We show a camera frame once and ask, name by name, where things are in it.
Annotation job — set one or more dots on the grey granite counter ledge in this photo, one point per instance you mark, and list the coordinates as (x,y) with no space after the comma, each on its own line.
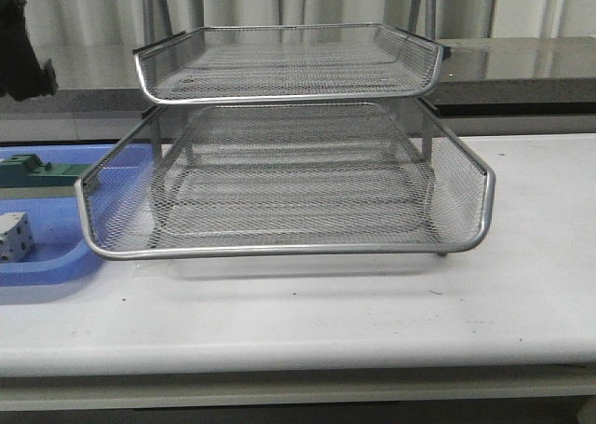
(487,86)

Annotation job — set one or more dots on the white circuit breaker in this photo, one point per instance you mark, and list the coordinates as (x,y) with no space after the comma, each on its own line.
(16,237)

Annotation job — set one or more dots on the silver mesh tray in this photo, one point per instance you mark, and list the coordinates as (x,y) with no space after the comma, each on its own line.
(252,64)
(260,179)
(286,212)

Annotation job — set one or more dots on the green terminal block component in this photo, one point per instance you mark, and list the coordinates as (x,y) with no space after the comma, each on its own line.
(27,176)

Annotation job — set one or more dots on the grey pleated curtain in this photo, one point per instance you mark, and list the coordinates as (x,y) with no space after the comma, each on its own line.
(119,22)

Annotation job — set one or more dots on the silver metal rack frame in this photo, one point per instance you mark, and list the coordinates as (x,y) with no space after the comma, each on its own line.
(157,26)

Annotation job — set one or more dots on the blue plastic tray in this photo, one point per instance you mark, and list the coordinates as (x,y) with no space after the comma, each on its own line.
(60,252)

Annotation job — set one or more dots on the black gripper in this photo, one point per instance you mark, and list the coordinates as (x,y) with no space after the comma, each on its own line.
(22,76)

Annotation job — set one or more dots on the clear tape under rack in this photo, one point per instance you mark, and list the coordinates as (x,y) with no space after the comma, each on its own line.
(151,269)

